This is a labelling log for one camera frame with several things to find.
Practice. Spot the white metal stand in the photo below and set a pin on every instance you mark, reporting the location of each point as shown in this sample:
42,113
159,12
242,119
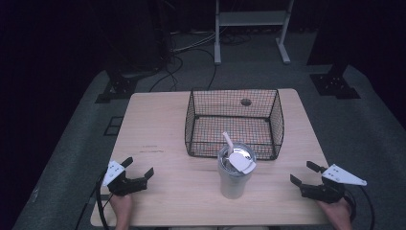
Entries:
252,18

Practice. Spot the black stand base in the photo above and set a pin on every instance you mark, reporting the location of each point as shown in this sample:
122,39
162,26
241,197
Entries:
335,84
118,89

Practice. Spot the person's right hand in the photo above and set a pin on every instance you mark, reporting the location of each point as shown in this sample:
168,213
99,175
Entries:
336,212

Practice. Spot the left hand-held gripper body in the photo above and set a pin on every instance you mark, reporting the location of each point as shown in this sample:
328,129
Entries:
120,186

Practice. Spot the white tumbler cup with lid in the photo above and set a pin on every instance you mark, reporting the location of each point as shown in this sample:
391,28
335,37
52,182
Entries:
234,180

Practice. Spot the white straw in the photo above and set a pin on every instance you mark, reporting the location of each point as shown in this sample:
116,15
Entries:
228,142

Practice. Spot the black square floor frame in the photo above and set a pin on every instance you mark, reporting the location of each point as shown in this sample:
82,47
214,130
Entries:
113,126

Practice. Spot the person's left hand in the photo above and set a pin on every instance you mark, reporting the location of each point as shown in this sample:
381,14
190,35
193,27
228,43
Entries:
122,206

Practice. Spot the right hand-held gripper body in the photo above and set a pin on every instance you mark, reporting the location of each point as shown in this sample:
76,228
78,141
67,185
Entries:
328,191

